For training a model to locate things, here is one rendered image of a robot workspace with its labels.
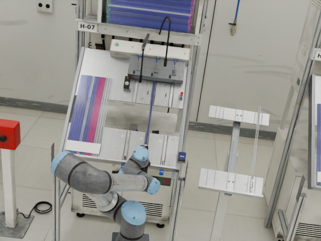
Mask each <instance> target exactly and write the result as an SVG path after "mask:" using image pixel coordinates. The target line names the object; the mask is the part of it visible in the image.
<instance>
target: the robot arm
mask: <svg viewBox="0 0 321 241"><path fill-rule="evenodd" d="M149 161H150V160H149V152H148V146H145V145H141V146H138V147H136V148H135V149H134V151H133V155H132V156H131V157H130V158H129V160H128V161H127V162H126V163H125V165H124V166H123V167H122V168H121V169H120V171H119V172H118V174H110V173H109V172H107V171H102V170H99V169H97V168H95V167H93V166H92V165H90V164H89V163H87V162H86V161H84V160H82V159H81V158H79V157H78V156H76V155H75V154H73V152H70V151H63V152H60V153H59V154H58V155H57V156H56V157H55V158H54V159H53V161H52V163H51V172H52V173H53V174H54V176H56V177H58V178H59V179H61V180H62V181H63V182H65V183H66V184H67V185H68V186H70V187H71V188H73V189H75V190H77V191H79V192H83V193H84V194H85V195H87V196H88V197H89V198H90V199H92V200H93V201H94V202H95V203H96V207H97V209H98V210H99V211H100V212H101V213H103V214H105V215H106V216H108V217H109V218H110V219H112V220H113V221H114V222H116V223H117V224H118V225H120V232H119V234H118V236H117V238H116V241H146V240H145V237H144V227H145V220H146V210H145V208H144V206H143V205H142V204H141V203H139V202H137V201H133V200H129V201H127V200H126V199H124V198H123V197H122V196H120V195H119V194H118V193H117V192H116V191H145V192H147V193H149V194H151V195H154V194H156V193H157V192H158V190H159V188H160V185H161V184H160V182H159V181H158V180H157V179H156V178H154V177H152V176H150V175H149V174H147V173H148V166H150V162H149Z"/></svg>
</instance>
